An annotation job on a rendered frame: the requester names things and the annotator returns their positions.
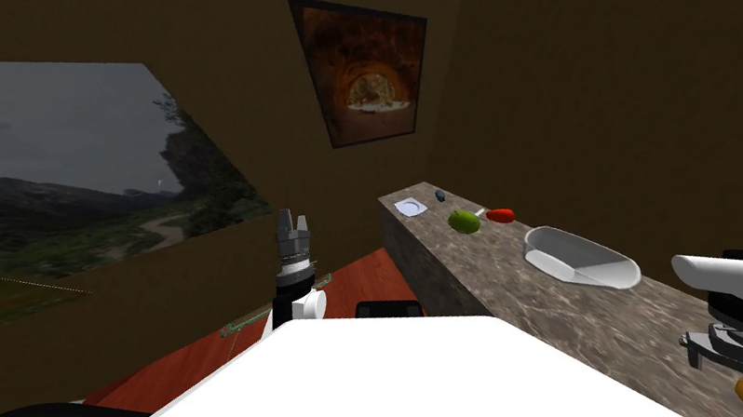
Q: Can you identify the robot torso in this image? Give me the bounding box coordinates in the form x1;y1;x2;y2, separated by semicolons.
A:
0;249;698;417

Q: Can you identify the clear glass bowl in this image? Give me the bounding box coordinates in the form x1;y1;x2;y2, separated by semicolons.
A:
519;209;646;307

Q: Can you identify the large landscape window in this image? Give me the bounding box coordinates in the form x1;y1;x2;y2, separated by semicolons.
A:
0;0;287;342

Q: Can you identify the framed orange tunnel picture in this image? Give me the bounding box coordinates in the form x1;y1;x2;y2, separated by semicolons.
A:
287;0;447;154

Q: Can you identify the red-handled utensil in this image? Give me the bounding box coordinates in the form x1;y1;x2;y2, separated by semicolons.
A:
473;203;519;231

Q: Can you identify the small white plate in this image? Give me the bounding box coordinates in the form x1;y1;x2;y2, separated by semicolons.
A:
393;195;430;221

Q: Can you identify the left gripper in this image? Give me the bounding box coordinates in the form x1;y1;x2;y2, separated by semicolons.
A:
271;205;317;266

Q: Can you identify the green apple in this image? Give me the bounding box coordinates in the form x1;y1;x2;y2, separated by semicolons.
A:
445;205;484;238

